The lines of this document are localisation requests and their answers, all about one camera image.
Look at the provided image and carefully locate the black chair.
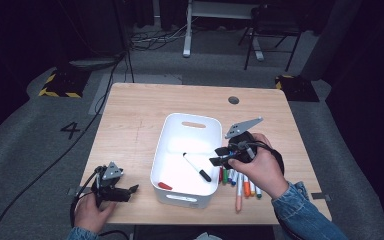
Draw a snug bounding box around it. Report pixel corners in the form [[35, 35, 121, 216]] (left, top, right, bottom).
[[238, 3, 304, 73]]

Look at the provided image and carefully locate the yellow black striped base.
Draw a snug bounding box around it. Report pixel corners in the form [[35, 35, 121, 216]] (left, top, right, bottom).
[[274, 74, 320, 103], [38, 64, 93, 99]]

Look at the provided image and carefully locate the tangle of floor cables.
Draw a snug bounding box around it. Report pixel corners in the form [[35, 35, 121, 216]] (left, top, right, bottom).
[[129, 19, 194, 52]]

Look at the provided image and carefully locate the white desk frame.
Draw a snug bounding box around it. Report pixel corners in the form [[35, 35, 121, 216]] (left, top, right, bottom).
[[182, 0, 266, 63]]

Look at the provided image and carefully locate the right hand-held gripper black cable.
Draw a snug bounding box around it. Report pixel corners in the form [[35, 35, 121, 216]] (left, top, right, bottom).
[[238, 139, 286, 176]]

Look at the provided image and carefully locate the grey curtain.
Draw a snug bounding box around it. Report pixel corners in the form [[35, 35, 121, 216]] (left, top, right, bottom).
[[301, 0, 363, 81]]

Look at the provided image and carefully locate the white plastic bin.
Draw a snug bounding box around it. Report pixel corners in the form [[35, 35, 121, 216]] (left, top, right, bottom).
[[149, 112, 224, 210]]

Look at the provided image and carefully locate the person's right hand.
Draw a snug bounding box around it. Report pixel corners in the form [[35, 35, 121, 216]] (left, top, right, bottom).
[[228, 133, 289, 200]]

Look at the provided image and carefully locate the black stand pole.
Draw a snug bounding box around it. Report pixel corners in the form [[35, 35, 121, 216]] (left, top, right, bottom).
[[113, 0, 136, 84]]

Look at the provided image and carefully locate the light grey cloth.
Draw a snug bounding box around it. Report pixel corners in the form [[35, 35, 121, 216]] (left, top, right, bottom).
[[193, 232, 223, 240]]

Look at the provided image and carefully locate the long black floor cable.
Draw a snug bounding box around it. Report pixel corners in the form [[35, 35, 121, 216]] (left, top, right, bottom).
[[0, 53, 128, 240]]

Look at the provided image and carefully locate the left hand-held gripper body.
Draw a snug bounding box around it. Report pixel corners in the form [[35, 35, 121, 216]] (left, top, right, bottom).
[[91, 161, 133, 208]]

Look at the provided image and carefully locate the grey tape piece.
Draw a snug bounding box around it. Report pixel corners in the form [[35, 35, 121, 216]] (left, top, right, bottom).
[[311, 192, 332, 201], [67, 187, 91, 196]]

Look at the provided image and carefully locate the person's left hand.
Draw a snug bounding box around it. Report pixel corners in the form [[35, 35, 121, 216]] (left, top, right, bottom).
[[74, 192, 118, 234]]

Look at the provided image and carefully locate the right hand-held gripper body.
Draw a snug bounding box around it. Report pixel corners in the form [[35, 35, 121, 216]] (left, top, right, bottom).
[[224, 116, 264, 165]]

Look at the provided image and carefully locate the hand-held gripper black cable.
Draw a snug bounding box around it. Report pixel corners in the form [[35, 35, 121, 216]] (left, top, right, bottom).
[[69, 164, 105, 231], [238, 139, 286, 176]]

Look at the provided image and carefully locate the black capped white marker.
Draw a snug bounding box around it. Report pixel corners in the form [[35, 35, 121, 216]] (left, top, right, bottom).
[[182, 152, 212, 183]]

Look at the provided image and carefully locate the left hand-held gripper black cable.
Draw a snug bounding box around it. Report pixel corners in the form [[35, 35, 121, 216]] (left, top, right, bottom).
[[69, 164, 105, 231]]

